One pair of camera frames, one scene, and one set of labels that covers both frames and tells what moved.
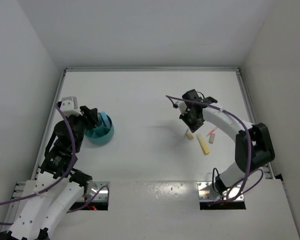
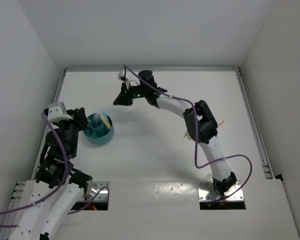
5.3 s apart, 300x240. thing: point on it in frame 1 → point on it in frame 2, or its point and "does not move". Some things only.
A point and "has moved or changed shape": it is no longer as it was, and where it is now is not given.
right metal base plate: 206,192 does not move
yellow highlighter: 204,146 has moved or changed shape
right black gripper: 193,127 → 125,97
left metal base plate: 92,187 does not move
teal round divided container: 102,132 does not move
